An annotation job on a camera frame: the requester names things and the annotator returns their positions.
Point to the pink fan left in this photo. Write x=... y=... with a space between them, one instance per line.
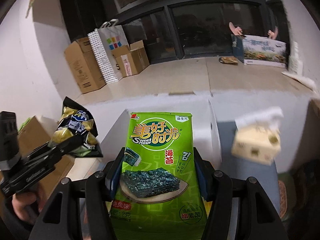
x=237 y=31

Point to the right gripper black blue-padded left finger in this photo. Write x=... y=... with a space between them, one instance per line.
x=101 y=187

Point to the person's left hand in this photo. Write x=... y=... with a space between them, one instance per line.
x=21 y=203

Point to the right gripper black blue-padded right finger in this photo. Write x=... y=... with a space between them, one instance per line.
x=220 y=189

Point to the yellow tissue pack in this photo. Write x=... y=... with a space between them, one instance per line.
x=257 y=136

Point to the blue table cloth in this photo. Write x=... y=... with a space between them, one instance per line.
x=239 y=168

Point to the white dotted paper bag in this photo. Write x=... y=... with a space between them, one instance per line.
x=104 y=40

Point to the tall brown cardboard box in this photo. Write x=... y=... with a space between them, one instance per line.
x=83 y=65

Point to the brown item on sill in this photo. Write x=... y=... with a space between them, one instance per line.
x=228 y=60

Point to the small open cardboard box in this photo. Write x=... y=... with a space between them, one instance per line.
x=131 y=60

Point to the black yellow chip bag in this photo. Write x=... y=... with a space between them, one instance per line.
x=76 y=119

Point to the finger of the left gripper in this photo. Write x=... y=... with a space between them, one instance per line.
x=67 y=147
x=40 y=154

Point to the white cardboard snack box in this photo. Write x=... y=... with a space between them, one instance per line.
x=298 y=129

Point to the pink fan right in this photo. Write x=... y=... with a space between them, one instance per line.
x=272 y=34

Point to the green seaweed snack packet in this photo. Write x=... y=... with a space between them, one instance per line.
x=158 y=195

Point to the pink fan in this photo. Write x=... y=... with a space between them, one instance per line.
x=237 y=31
x=272 y=34

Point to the rolled white paper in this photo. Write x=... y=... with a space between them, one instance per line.
x=307 y=82

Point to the landscape printed carton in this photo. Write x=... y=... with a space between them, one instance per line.
x=256 y=50

